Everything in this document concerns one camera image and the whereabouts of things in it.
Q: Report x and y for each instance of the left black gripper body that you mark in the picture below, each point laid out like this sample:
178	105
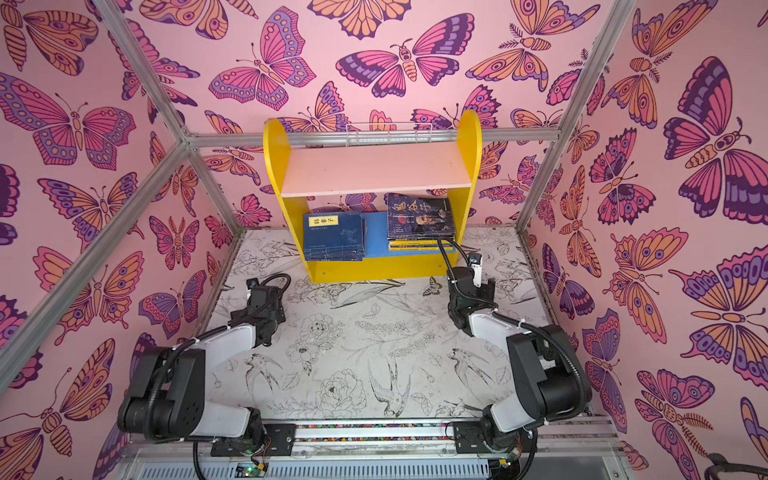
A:
279	315

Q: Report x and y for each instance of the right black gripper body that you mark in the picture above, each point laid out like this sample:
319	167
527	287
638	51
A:
462	283

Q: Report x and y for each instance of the yellow cartoon boy book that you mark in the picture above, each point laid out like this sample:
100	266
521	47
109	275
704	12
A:
420	245

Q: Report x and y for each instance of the dark blue portrait book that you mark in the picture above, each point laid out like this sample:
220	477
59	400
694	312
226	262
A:
419	218

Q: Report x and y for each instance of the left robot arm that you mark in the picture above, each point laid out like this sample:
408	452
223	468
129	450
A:
167	399

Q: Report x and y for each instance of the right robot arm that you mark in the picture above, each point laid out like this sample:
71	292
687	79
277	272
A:
550	383

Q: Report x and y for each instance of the yellow pink blue bookshelf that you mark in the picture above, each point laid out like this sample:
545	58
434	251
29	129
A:
297	174

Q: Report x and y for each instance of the small green circuit board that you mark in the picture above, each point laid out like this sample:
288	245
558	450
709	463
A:
250	470

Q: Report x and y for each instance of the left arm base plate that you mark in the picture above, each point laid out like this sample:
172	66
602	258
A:
272	440

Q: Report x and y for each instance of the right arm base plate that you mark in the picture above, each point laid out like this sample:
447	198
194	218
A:
478	437

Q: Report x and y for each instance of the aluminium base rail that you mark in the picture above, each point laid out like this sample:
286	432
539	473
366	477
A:
586	448

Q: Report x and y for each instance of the aluminium frame bars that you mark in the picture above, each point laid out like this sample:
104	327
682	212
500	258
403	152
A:
45	317

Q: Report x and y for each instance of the white wire basket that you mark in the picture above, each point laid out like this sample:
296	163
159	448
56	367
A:
394	133

